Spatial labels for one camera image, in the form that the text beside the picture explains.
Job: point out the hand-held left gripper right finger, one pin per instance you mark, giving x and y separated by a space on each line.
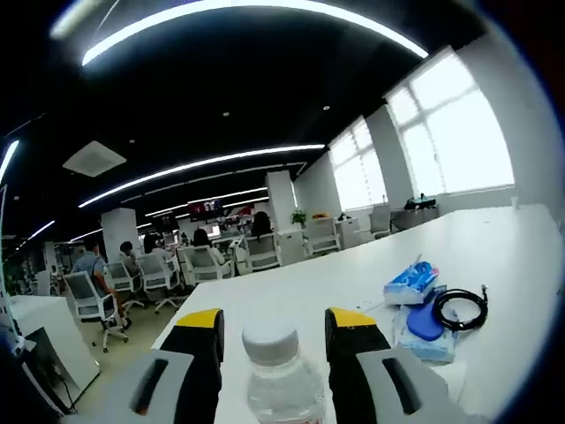
379 388

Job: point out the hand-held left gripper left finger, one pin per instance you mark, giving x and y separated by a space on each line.
145 388

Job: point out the blue wet wipes pack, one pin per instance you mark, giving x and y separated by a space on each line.
424 326

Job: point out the clear plastic water bottle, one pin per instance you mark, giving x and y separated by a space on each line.
282 380

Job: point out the blue tissue pack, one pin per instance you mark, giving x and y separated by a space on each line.
410 282

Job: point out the white side desk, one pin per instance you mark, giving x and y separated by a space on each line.
48 322

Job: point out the white table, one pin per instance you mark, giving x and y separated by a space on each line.
485 247

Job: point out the row of white office chairs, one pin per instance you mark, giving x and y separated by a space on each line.
262 254

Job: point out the small yellow object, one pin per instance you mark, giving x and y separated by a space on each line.
320 216

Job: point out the hanging display screen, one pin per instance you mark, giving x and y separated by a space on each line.
205 209

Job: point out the potted green plant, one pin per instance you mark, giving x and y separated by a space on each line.
299 217

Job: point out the dark bag with teal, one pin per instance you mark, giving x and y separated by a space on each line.
419 203

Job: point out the far ceiling light strip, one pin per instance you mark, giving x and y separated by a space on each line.
212 196

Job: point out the narrow window with blinds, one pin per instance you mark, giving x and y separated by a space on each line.
357 168

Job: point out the long ceiling light strip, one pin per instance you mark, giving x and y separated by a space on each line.
198 167

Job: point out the ceiling air conditioner unit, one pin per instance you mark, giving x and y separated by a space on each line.
93 158

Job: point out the wide window with blinds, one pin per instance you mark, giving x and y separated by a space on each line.
454 132

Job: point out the overhead ceiling light strip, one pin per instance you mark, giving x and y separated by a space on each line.
247 13

